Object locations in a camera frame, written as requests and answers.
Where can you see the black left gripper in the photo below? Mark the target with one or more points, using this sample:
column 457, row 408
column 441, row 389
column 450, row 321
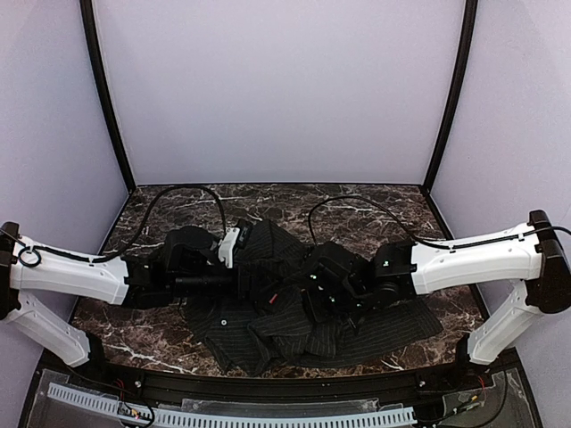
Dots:
column 243, row 280

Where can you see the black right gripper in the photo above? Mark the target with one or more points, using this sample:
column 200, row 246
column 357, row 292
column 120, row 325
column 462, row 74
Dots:
column 318, row 291

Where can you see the dark pinstriped garment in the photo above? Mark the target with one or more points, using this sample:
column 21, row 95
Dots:
column 255, row 336

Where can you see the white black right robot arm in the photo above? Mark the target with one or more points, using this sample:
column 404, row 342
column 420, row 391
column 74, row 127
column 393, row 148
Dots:
column 343, row 283

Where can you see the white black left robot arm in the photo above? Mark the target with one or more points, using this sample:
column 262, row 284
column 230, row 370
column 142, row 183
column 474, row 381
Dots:
column 191, row 261

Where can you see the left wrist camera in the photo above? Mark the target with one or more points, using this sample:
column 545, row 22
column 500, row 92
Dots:
column 235, row 238

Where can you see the black front table rail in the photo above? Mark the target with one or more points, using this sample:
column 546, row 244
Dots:
column 422, row 386

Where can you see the white slotted cable duct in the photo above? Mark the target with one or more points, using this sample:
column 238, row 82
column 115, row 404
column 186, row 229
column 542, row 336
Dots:
column 203, row 413

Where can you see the black left frame post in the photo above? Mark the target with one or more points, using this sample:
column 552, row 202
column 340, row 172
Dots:
column 87, row 12

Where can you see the black frame post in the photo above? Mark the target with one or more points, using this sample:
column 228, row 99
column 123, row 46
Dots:
column 87, row 12
column 452, row 101

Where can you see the black right frame post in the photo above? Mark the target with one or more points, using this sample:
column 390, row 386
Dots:
column 452, row 101

